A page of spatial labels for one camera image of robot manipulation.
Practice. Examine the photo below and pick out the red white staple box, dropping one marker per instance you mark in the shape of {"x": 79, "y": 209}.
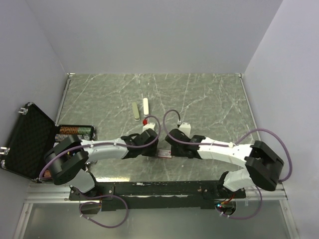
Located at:
{"x": 164, "y": 153}

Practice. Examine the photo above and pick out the black poker chip case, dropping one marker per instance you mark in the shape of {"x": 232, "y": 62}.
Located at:
{"x": 34, "y": 134}

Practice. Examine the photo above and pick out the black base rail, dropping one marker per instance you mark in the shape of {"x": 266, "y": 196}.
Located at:
{"x": 158, "y": 195}

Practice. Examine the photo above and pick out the white stapler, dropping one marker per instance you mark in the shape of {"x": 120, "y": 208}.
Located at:
{"x": 146, "y": 110}

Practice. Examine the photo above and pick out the olive green stapler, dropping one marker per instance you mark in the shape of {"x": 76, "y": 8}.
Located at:
{"x": 135, "y": 111}

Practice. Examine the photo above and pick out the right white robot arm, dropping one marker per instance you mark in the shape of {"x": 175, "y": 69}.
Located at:
{"x": 259, "y": 165}

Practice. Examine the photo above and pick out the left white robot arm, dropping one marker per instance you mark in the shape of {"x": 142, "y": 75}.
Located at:
{"x": 66, "y": 161}

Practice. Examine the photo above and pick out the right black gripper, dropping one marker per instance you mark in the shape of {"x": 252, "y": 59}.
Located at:
{"x": 175, "y": 153}

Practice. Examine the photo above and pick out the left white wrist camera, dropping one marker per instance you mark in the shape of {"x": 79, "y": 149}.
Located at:
{"x": 148, "y": 125}

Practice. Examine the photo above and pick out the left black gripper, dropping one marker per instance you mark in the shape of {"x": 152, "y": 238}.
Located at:
{"x": 153, "y": 151}

